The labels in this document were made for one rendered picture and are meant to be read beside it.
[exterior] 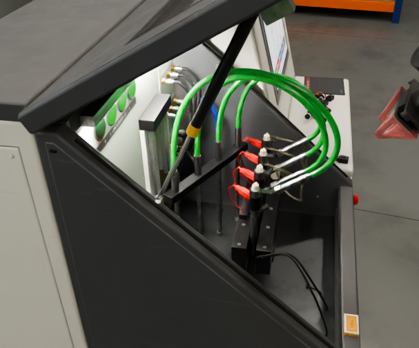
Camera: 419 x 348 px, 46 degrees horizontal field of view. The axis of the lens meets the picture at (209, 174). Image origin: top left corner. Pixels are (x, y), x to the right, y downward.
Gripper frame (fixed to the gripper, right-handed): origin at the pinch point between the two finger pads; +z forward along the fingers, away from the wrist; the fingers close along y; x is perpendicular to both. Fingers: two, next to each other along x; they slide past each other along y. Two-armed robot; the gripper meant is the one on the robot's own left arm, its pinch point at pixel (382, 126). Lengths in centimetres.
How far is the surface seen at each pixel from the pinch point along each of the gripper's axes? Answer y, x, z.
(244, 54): -30, -23, 35
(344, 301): 20.6, 24.2, 26.0
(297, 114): -57, 12, 60
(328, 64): -319, 95, 212
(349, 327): 28.0, 23.9, 21.9
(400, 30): -440, 154, 198
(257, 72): 0.0, -24.6, 11.3
